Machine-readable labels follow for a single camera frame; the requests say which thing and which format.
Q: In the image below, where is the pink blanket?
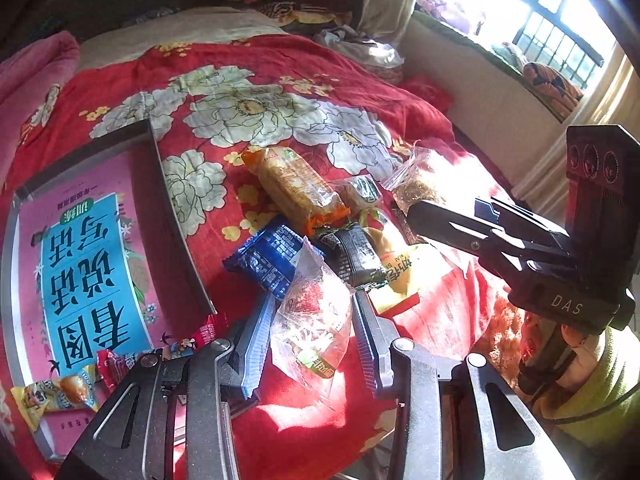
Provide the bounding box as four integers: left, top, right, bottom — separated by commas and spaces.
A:
1, 30, 80, 182

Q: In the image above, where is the red floral bedspread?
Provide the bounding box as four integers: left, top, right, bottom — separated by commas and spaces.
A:
1, 35, 501, 479

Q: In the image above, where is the blue biscuit packet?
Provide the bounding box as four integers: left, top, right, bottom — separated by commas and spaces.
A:
224, 216, 304, 302

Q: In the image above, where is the clear bag red snack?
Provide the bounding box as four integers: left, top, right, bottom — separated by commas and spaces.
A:
270, 240, 352, 390

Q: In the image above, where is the orange patterned pillow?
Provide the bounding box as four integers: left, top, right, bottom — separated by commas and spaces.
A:
522, 62, 584, 120

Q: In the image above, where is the white plastic bag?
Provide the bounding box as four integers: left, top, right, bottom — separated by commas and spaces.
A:
314, 25, 405, 70

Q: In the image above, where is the window with black grille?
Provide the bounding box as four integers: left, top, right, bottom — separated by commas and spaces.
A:
450, 0, 615, 89

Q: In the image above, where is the red snack packet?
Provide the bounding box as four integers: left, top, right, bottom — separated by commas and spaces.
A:
96, 314, 218, 392

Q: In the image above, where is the clear bag of grain snack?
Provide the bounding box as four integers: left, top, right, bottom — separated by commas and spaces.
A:
383, 146, 452, 216

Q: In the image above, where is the yellow snack packet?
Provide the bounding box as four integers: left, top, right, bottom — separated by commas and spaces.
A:
11, 364, 100, 432

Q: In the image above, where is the long bread cake packet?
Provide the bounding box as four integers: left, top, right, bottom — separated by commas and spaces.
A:
241, 146, 350, 237

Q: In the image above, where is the dark seaweed snack packet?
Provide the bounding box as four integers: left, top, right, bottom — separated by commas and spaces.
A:
314, 222, 387, 292

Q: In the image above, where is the pink and blue book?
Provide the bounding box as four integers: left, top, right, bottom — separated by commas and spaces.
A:
14, 152, 177, 458

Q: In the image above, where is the red plastic bag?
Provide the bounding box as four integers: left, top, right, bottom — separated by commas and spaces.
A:
399, 75, 454, 114

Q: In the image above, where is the right hand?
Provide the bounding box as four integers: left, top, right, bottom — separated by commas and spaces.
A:
518, 312, 605, 396

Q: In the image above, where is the round biscuit green label packet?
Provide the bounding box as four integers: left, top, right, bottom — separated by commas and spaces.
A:
332, 174, 382, 216

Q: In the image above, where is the yellow packet under snacks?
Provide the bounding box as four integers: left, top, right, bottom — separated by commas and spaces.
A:
364, 223, 420, 315

